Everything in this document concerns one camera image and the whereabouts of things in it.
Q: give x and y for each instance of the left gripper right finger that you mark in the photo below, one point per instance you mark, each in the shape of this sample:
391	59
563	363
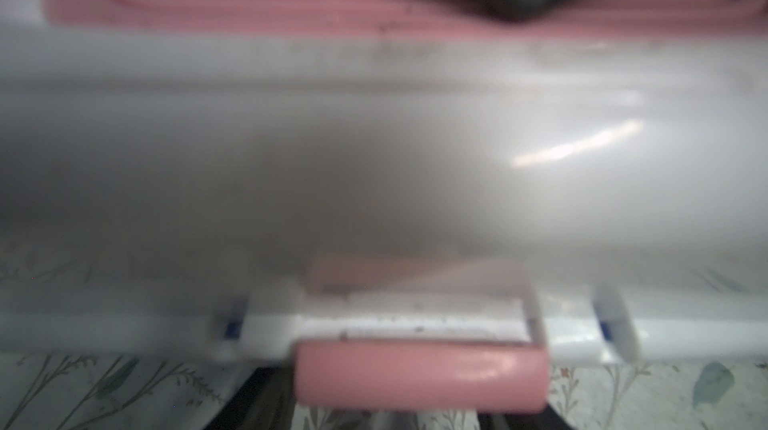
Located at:
548	419

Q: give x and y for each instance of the floral table mat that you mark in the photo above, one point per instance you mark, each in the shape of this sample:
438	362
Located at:
119	392

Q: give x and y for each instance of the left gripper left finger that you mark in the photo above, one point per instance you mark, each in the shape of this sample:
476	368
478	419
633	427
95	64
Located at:
265	401

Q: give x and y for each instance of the white blue tool box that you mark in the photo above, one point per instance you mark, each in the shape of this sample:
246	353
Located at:
598	201

